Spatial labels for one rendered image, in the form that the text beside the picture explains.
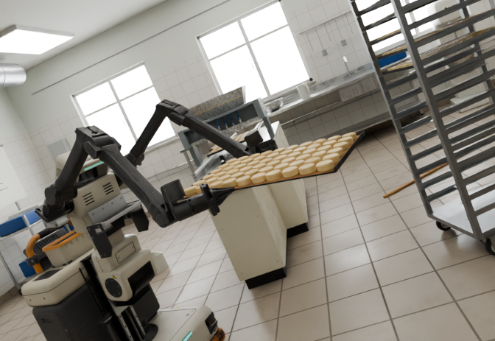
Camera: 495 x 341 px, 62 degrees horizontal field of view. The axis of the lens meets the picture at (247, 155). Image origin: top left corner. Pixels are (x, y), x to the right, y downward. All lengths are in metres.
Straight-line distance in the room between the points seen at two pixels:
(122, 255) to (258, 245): 1.05
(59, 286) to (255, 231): 1.25
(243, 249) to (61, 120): 5.22
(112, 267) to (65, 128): 5.60
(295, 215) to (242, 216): 0.81
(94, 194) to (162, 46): 4.87
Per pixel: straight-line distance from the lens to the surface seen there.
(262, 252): 2.87
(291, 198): 3.45
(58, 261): 2.35
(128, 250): 2.14
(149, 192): 1.41
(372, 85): 5.80
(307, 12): 6.40
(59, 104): 7.52
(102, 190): 2.09
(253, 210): 2.76
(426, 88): 2.17
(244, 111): 3.42
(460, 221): 2.59
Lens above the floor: 1.24
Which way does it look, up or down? 8 degrees down
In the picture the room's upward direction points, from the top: 23 degrees counter-clockwise
